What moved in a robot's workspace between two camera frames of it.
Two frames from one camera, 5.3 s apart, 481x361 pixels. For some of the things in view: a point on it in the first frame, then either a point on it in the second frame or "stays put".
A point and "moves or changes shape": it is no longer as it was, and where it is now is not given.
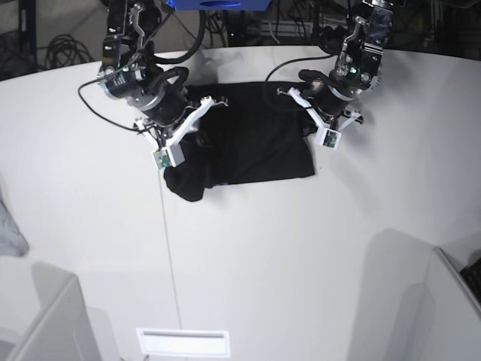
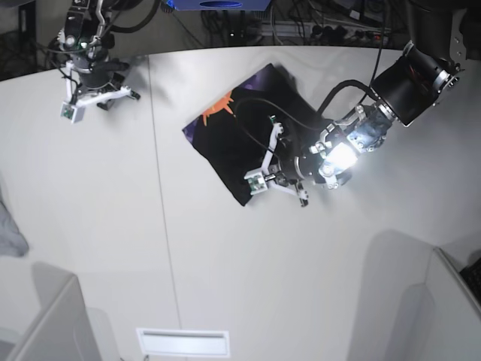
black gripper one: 165,104 to 96,71
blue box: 230,5 stays put
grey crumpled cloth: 13,241 stays put
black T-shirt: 255,131 moves or changes shape
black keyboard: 472,274 stays put
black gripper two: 331,101 to 295,160
